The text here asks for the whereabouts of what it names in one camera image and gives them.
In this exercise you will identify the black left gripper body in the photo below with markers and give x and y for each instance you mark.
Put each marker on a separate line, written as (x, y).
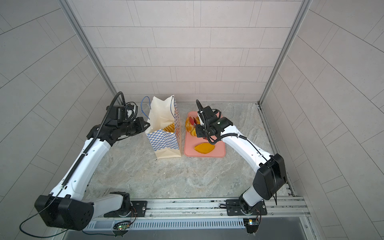
(133, 127)

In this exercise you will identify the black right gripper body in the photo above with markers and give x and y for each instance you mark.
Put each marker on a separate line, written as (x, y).
(203, 130)

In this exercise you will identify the braided pretzel bread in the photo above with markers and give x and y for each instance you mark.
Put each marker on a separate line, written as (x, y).
(190, 124)

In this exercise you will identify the blue checkered paper bag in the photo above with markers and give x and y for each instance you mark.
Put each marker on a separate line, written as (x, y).
(163, 113)

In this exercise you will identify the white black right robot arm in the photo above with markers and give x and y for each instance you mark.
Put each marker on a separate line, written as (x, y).
(270, 169)

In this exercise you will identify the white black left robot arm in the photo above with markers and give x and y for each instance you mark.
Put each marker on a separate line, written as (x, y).
(64, 207)

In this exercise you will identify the small yellow bun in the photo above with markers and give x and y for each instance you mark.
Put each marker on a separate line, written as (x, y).
(194, 133)

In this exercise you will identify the pink plastic tray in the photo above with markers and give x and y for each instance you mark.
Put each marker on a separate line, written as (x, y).
(189, 148)

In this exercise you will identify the aluminium corner profile left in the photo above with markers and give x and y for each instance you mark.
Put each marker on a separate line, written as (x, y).
(74, 22)

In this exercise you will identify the aluminium corner profile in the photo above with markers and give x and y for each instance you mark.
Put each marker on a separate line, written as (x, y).
(304, 7)
(74, 22)

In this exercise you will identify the left circuit board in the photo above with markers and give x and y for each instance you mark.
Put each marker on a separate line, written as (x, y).
(122, 226)

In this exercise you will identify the circuit board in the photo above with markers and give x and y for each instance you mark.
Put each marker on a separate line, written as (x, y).
(122, 226)
(251, 225)

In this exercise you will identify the right circuit board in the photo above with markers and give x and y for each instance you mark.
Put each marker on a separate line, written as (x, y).
(251, 225)

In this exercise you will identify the aluminium corner profile right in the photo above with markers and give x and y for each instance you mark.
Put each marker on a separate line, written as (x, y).
(304, 7)

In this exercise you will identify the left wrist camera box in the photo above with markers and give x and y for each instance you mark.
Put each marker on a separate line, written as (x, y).
(119, 113)

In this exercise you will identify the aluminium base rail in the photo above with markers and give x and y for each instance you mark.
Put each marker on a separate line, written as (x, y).
(287, 216)

